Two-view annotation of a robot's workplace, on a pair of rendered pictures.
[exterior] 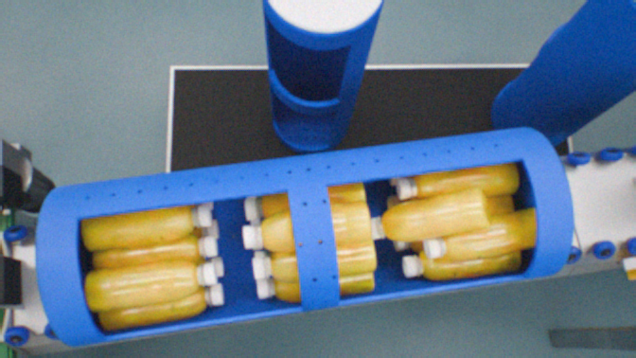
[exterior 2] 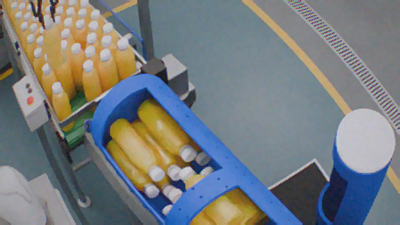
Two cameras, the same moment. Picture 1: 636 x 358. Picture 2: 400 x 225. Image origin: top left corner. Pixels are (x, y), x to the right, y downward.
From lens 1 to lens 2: 84 cm
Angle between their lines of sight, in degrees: 39
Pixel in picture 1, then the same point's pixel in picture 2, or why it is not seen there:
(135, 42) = (320, 137)
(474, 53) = not seen: outside the picture
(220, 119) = (298, 204)
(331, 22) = (348, 157)
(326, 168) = (251, 182)
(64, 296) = (107, 104)
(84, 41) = (302, 112)
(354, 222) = (226, 211)
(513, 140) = not seen: outside the picture
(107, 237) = (147, 113)
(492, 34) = not seen: outside the picture
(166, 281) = (138, 151)
